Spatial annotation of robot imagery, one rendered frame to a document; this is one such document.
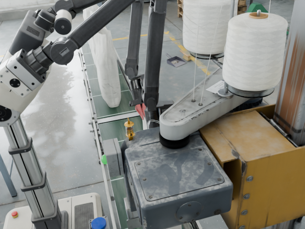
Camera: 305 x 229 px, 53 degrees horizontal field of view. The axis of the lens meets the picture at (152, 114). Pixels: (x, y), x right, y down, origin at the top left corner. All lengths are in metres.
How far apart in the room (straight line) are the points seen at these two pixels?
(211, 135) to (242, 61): 0.28
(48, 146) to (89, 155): 0.48
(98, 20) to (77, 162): 2.07
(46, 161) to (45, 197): 1.24
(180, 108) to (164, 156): 0.15
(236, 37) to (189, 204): 0.40
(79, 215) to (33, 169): 0.57
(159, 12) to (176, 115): 0.38
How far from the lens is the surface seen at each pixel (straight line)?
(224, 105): 0.95
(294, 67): 0.93
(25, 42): 1.28
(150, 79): 1.16
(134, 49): 1.55
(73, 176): 2.87
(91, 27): 1.10
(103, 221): 1.35
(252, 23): 0.73
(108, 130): 2.66
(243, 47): 0.73
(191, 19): 0.95
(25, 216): 2.32
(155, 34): 1.12
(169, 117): 0.86
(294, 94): 0.95
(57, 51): 1.10
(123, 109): 2.92
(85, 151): 3.11
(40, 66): 1.14
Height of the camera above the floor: 1.89
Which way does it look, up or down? 33 degrees down
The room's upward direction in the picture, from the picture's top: 4 degrees counter-clockwise
